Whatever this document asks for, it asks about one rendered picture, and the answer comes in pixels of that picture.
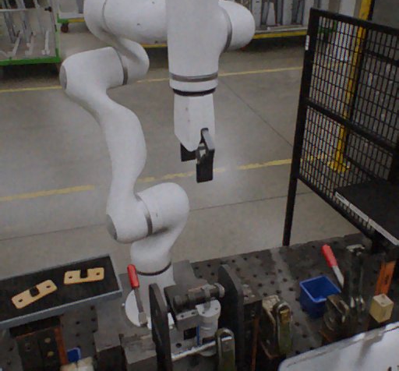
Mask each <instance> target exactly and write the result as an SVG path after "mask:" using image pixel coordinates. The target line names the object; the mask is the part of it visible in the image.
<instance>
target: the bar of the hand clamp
mask: <svg viewBox="0 0 399 371"><path fill-rule="evenodd" d="M364 253H365V248H363V247H362V246H361V245H359V244H358V245H354V246H346V247H345V258H344V282H343V294H342V301H343V302H346V304H347V305H348V315H347V316H350V307H351V296H353V299H354V301H355V303H356V307H355V308H354V309H353V310H355V311H356V312H357V313H358V312H360V310H361V300H362V292H361V291H362V281H363V274H362V272H364V267H366V266H368V265H369V264H370V262H371V256H370V255H368V254H364Z"/></svg>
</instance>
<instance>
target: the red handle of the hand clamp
mask: <svg viewBox="0 0 399 371"><path fill-rule="evenodd" d="M321 247H322V248H321V252H323V255H324V257H325V260H326V262H327V265H328V267H329V268H330V269H331V270H332V273H333V276H334V278H335V280H336V283H337V284H338V286H339V288H340V291H341V294H343V282H344V278H343V277H342V275H341V271H340V269H339V267H337V262H336V260H335V258H334V255H333V253H332V250H330V247H329V246H327V245H324V246H321ZM355 307H356V303H355V301H354V299H353V298H352V297H351V307H350V309H354V308H355Z"/></svg>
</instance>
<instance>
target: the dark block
mask: <svg viewBox="0 0 399 371"><path fill-rule="evenodd" d="M240 283H241V286H242V290H243V291H244V297H245V300H244V330H245V342H244V343H245V352H244V365H243V366H240V367H237V370H236V371H254V367H255V357H256V337H257V329H258V319H259V318H260V317H262V310H261V309H262V308H263V299H262V298H261V297H260V294H259V292H258V291H257V290H256V288H255V286H254V284H252V282H251V281H250V280H249V279H248V280H244V281H240Z"/></svg>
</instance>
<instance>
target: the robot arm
mask: <svg viewBox="0 0 399 371"><path fill-rule="evenodd" d="M83 17H84V20H85V24H86V25H87V27H88V28H89V31H90V32H91V33H92V34H94V35H95V36H96V37H97V38H98V39H99V40H101V41H103V42H105V43H107V44H110V46H112V47H109V48H101V49H97V50H93V51H85V52H81V53H78V54H75V55H71V56H69V57H68V58H67V59H66V60H65V61H64V62H63V63H62V66H61V68H60V73H59V77H60V84H61V85H62V87H63V89H64V91H65V92H66V95H67V96H68V97H69V98H71V99H72V100H73V101H75V102H76V103H77V104H78V105H80V106H81V107H83V108H84V109H86V110H87V111H88V112H89V113H91V114H92V116H93V117H95V119H96V120H97V121H98V123H99V125H100V127H101V130H102V133H103V136H104V141H105V144H107V147H108V152H109V156H110V159H111V187H110V191H109V195H108V203H107V209H105V224H106V228H108V231H109V234H110V235H111V236H112V238H113V239H114V240H115V241H116V242H121V243H131V242H133V244H132V246H131V249H130V260H131V264H133V265H135V268H136V274H137V278H138V282H139V284H140V288H139V294H140V295H141V299H142V302H143V308H144V312H146V313H147V317H148V325H147V326H148V328H149V329H151V325H150V303H149V292H148V286H149V284H153V283H157V285H158V287H159V290H160V292H161V293H162V295H163V298H164V301H165V304H166V305H167V303H166V300H165V296H164V287H166V286H169V285H173V284H175V283H174V276H173V264H172V253H171V248H172V246H173V244H174V243H175V241H176V239H177V237H178V235H179V234H181V232H182V230H183V228H184V226H185V223H186V222H187V219H188V216H189V198H188V196H187V194H186V192H185V190H184V189H183V188H182V187H181V186H178V184H176V183H173V182H165V183H161V184H158V185H155V186H154V187H151V188H149V189H144V190H142V191H140V192H137V193H133V187H134V183H135V181H136V180H137V179H138V177H139V174H140V173H141V171H142V170H143V168H144V165H145V162H146V158H147V149H146V144H145V139H144V136H143V130H142V127H141V125H140V122H139V119H138V117H136V115H135V114H134V113H133V112H131V110H130V109H128V108H125V107H123V106H121V105H120V104H116V103H115V102H114V101H113V100H112V99H111V98H110V97H109V96H107V94H106V90H107V89H111V88H115V87H121V86H125V85H128V84H132V83H136V82H138V81H140V80H141V79H142V78H143V77H144V76H145V75H146V73H147V70H148V65H149V60H148V57H147V54H146V52H145V50H144V49H143V47H142V46H141V45H139V43H140V44H145V45H165V44H167V45H168V67H169V85H171V87H173V93H175V107H174V119H175V135H176V136H177V137H178V139H179V142H181V143H180V144H179V149H181V161H191V160H195V159H197V162H196V182H197V183H200V182H208V181H211V180H214V154H215V146H214V142H215V121H214V99H213V98H212V94H213V93H214V92H215V91H216V86H217V85H218V58H219V55H220V53H225V52H229V51H234V50H237V49H239V48H243V47H245V46H246V45H247V44H248V43H249V42H250V41H251V39H253V37H254V33H255V21H254V19H253V16H252V13H250V12H249V11H248V10H247V8H246V7H244V6H243V5H239V4H237V3H234V2H228V1H223V0H85V2H84V5H83ZM201 143H204V146H201V147H198V145H199V144H201ZM200 150H206V151H205V154H204V155H203V156H202V157H201V156H200ZM125 310H126V315H127V317H128V318H129V319H130V321H131V323H134V324H135V325H136V326H139V321H138V313H139V311H138V308H137V304H136V297H135V294H134V290H133V291H132V292H131V293H129V296H128V298H127V300H126V303H125Z"/></svg>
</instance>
